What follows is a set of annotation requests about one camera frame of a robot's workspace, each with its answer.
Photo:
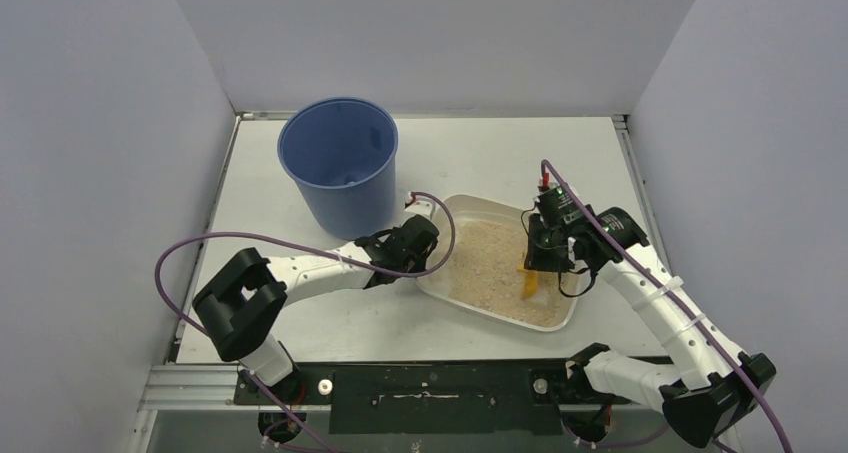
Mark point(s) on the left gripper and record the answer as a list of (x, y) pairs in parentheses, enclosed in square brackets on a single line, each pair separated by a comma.
[(416, 239)]

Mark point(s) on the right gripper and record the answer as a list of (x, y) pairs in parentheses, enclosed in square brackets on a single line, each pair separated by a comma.
[(546, 254)]

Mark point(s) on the orange litter scoop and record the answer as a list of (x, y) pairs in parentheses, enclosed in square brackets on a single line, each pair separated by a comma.
[(530, 284)]

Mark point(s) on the white litter tray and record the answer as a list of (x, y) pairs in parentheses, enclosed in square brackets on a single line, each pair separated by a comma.
[(465, 208)]

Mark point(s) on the blue plastic bucket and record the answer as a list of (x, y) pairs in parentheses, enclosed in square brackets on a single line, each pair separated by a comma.
[(341, 152)]

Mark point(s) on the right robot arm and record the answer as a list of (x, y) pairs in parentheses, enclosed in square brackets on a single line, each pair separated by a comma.
[(710, 382)]

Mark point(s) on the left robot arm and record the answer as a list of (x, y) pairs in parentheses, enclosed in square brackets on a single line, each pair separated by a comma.
[(239, 306)]

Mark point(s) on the tan cat litter pile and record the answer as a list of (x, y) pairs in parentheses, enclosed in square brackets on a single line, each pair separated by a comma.
[(484, 272)]

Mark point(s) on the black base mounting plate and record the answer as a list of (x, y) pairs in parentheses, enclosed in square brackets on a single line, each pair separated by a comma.
[(439, 397)]

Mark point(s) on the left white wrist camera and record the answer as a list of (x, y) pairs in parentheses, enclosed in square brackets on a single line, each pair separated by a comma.
[(419, 207)]

